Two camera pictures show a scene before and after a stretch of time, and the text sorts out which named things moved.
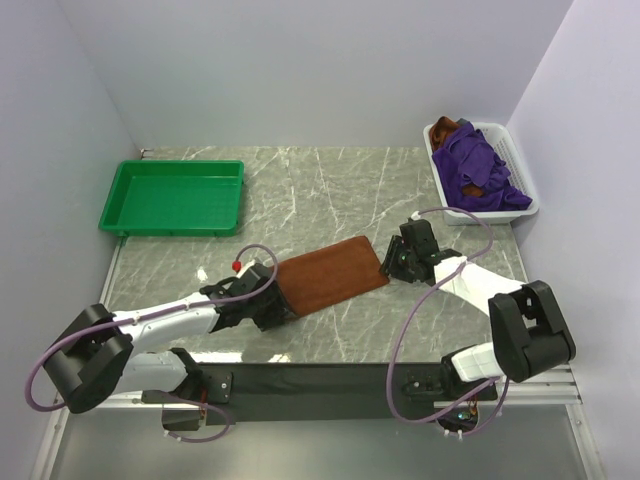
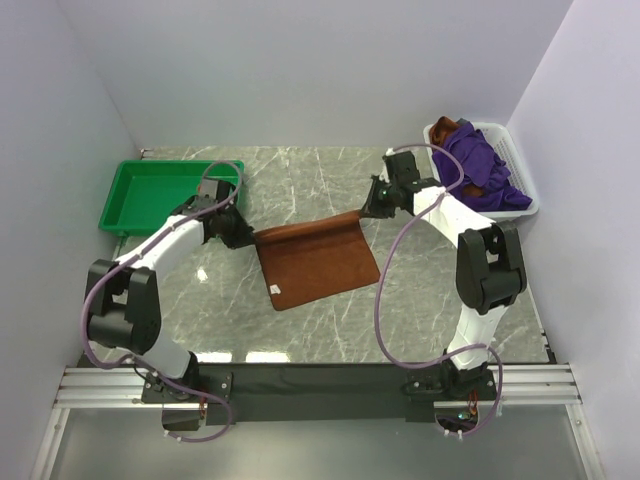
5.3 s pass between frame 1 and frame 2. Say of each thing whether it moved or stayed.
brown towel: moved
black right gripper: moved
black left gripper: moved
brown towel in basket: stayed
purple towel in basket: stayed
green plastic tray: stayed
